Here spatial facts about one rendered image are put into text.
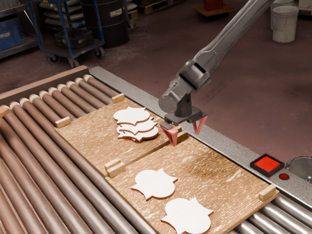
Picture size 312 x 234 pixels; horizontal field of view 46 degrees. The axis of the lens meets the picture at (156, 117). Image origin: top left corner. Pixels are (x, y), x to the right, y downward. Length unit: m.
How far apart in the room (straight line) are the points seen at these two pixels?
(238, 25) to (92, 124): 0.77
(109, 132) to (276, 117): 2.04
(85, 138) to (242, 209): 0.67
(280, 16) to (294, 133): 1.99
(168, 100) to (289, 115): 2.34
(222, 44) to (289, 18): 3.75
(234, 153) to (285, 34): 3.58
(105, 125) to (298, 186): 0.75
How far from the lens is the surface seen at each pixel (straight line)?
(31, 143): 1.53
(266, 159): 1.25
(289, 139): 2.98
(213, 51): 1.00
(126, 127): 1.38
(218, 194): 1.11
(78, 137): 1.45
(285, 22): 4.72
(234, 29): 0.98
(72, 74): 2.00
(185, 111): 1.10
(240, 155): 1.28
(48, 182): 1.30
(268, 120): 3.19
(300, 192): 1.17
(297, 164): 2.36
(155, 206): 1.08
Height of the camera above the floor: 1.69
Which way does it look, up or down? 31 degrees down
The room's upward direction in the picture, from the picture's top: 8 degrees counter-clockwise
